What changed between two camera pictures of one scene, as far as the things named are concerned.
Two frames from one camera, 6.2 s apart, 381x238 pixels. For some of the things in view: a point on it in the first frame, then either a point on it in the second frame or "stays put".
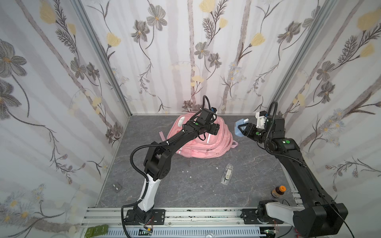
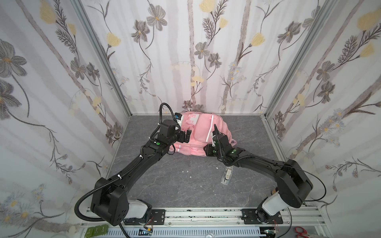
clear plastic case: x=226 y=174 stays put
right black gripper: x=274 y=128 → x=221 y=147
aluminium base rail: x=176 y=219 stays put
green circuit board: x=99 y=230 stays put
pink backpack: x=204 y=146 stays put
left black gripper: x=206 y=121 → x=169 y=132
